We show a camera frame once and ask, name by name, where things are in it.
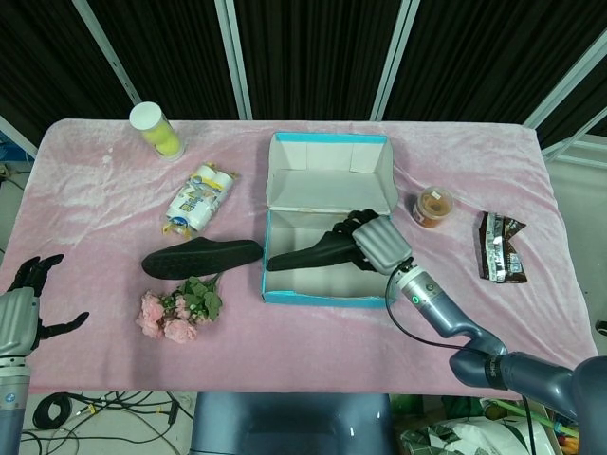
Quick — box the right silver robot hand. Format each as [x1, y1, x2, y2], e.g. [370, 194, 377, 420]
[331, 207, 414, 277]

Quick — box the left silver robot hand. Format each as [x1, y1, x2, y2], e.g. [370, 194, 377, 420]
[0, 252, 91, 357]

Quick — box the black shoe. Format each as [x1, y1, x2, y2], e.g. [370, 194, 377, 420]
[265, 229, 358, 273]
[141, 237, 264, 282]

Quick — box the teal cardboard shoe box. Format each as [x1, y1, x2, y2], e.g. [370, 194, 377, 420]
[260, 131, 399, 310]

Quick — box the clear jar of rubber bands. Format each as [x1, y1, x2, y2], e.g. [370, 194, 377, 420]
[411, 186, 454, 230]

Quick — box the pink velvet tablecloth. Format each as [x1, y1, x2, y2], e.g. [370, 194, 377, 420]
[0, 118, 601, 397]

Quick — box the brown snack packet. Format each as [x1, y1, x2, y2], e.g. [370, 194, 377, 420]
[477, 210, 529, 284]

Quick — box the pink artificial rose bouquet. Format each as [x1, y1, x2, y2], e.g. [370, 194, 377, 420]
[136, 272, 225, 344]

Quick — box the pack of white rolls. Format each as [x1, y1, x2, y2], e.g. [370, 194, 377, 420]
[162, 163, 239, 239]

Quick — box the blue-grey robot torso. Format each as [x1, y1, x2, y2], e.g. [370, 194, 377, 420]
[189, 391, 397, 455]

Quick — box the black curtain backdrop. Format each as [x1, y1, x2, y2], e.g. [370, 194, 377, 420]
[0, 0, 607, 148]

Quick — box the white green patterned bag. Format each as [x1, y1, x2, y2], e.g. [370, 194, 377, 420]
[400, 415, 557, 455]

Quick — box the green plastic stick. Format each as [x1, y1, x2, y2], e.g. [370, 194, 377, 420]
[490, 399, 582, 440]

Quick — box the clear tennis ball tube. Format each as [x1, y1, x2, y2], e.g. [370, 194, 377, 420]
[129, 101, 186, 160]

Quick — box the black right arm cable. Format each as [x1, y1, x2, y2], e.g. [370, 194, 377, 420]
[384, 264, 481, 355]

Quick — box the black floor cable coil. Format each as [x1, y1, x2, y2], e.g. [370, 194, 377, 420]
[31, 391, 76, 431]

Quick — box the white frame post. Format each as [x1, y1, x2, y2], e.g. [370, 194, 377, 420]
[212, 0, 253, 120]
[73, 0, 143, 106]
[523, 31, 607, 130]
[369, 0, 421, 120]

